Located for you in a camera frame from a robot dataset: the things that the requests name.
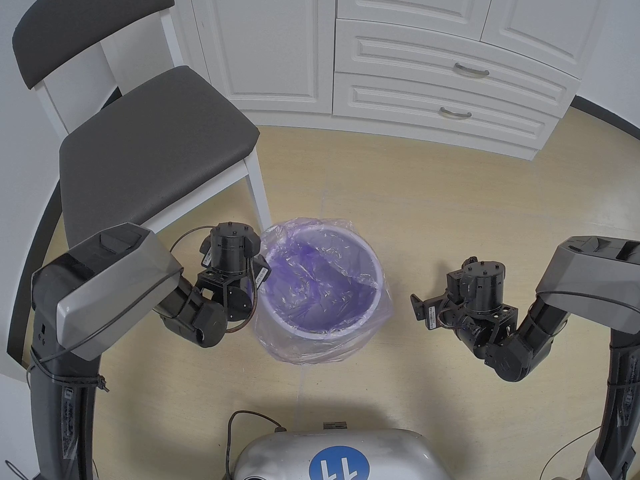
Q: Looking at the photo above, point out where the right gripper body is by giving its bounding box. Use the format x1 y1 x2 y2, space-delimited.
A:
410 292 466 333

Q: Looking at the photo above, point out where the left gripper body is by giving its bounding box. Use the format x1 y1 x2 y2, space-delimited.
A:
250 254 272 293

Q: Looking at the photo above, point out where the purple plastic bag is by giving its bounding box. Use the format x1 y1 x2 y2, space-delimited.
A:
252 215 396 366

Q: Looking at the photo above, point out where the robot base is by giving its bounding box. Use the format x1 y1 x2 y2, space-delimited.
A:
235 420 448 480

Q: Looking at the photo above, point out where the white trash bin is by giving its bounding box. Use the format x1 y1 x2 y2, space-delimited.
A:
257 219 386 342

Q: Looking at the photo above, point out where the white chair dark grey seat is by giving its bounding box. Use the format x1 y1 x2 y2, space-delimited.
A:
12 0 274 250

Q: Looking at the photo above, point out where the white wardrobe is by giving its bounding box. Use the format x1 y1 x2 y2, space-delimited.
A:
170 0 612 162

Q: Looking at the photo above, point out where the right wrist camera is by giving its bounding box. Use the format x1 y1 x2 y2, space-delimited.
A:
446 268 469 301

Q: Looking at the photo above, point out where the black cable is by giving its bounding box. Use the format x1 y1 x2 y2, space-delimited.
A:
226 410 287 480

